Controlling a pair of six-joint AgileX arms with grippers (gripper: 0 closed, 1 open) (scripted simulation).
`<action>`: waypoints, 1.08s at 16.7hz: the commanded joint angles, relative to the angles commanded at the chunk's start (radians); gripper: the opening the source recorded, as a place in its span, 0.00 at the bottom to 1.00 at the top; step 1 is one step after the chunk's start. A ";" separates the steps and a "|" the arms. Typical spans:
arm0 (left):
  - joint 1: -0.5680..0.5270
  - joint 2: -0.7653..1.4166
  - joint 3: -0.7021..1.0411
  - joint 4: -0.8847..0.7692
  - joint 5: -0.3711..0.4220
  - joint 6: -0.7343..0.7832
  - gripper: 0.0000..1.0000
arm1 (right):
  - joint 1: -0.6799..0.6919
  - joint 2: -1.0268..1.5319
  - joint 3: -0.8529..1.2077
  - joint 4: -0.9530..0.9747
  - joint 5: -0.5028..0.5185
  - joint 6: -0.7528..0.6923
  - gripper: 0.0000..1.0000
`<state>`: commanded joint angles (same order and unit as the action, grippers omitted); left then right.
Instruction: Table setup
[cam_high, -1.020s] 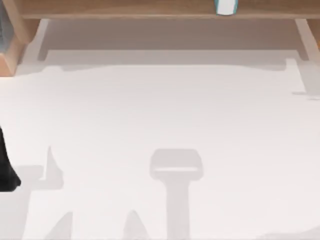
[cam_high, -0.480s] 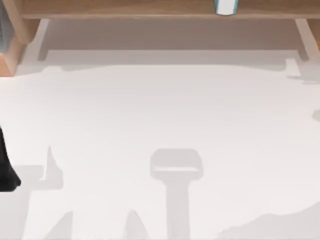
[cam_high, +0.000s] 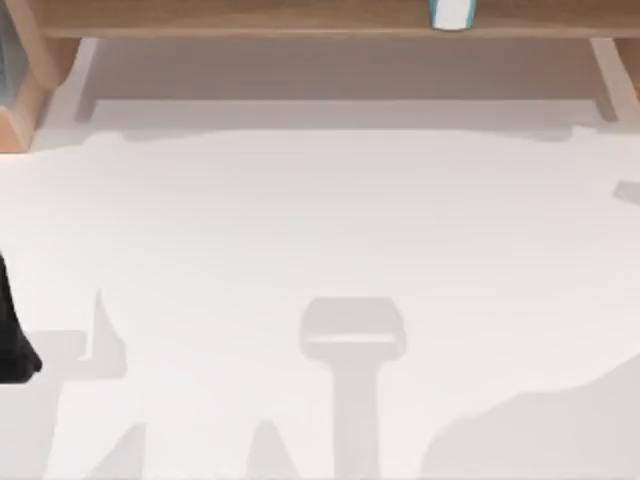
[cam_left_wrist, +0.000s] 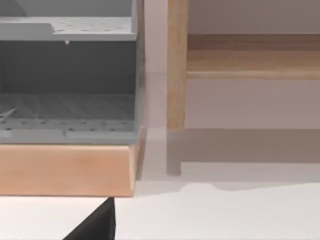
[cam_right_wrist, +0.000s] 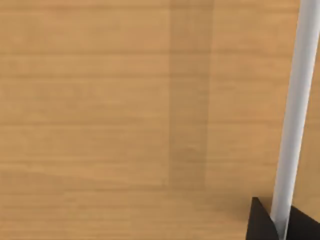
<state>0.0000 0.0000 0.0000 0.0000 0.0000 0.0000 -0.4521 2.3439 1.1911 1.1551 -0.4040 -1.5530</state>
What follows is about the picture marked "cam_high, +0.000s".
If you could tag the wooden shelf unit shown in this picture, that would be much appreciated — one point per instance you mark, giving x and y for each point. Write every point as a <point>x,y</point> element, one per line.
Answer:
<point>320,30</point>

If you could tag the white and teal cup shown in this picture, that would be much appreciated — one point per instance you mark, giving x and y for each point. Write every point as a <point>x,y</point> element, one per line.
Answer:
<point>452,14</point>

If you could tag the wooden cupboard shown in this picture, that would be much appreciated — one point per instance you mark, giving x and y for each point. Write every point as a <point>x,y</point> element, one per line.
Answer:
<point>20,75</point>

